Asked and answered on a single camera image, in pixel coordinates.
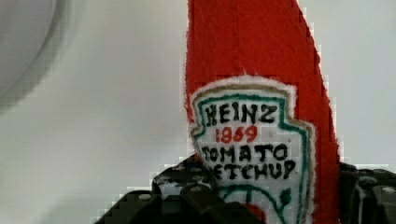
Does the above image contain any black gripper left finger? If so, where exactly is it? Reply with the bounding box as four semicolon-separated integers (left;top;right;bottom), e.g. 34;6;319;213
94;155;264;224

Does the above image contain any lilac round plate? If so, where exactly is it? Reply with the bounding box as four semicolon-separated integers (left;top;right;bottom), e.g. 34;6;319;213
1;0;68;108

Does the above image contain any red plush ketchup bottle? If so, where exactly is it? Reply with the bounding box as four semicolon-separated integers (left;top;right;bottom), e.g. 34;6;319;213
185;0;339;224

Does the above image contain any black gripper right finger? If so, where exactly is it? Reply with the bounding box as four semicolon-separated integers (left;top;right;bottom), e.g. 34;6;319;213
338;162;396;224

